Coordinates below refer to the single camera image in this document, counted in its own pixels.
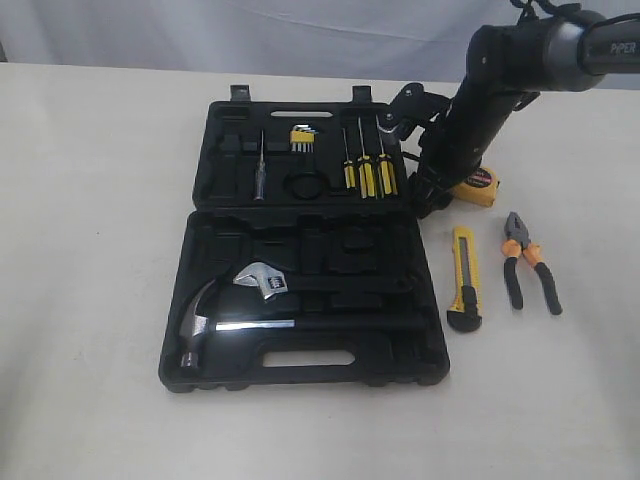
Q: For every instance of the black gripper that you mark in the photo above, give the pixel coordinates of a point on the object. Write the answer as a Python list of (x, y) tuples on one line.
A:
[(477, 112)]

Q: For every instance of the yellow tape measure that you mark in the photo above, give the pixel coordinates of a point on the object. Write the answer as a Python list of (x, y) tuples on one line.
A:
[(480, 188)]

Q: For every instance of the orange black pliers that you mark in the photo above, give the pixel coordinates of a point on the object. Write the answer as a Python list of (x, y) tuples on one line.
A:
[(517, 245)]

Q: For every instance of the yellow utility knife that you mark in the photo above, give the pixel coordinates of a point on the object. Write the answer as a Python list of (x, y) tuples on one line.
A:
[(465, 313)]

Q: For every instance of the black plastic tool case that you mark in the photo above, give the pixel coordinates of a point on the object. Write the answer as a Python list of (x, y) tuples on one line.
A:
[(307, 224)]

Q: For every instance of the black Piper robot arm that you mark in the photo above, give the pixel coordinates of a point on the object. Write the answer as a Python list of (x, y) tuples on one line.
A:
[(508, 67)]

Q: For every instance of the right yellow black screwdriver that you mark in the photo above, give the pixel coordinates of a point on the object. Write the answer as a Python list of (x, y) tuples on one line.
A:
[(386, 171)]

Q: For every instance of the yellow black screwdriver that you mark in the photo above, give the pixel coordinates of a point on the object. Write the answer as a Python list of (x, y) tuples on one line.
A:
[(386, 171), (365, 168), (348, 166)]

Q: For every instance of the middle yellow black screwdriver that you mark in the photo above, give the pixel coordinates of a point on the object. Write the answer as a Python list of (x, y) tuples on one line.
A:
[(365, 168)]

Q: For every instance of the left yellow black screwdriver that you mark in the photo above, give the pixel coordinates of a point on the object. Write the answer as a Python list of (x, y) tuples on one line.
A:
[(348, 166)]

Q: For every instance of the yellow hex key set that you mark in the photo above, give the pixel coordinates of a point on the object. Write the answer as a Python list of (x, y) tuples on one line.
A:
[(302, 138)]

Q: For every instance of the clear tester screwdriver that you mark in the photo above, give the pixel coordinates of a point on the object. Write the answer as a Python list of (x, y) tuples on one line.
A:
[(260, 172)]

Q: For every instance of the steel claw hammer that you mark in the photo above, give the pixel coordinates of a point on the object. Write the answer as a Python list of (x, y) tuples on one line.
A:
[(195, 327)]

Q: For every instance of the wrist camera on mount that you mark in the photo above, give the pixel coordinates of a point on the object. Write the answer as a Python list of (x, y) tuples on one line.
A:
[(413, 106)]

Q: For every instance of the adjustable wrench black handle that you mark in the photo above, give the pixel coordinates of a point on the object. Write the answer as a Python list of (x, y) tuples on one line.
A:
[(271, 282)]

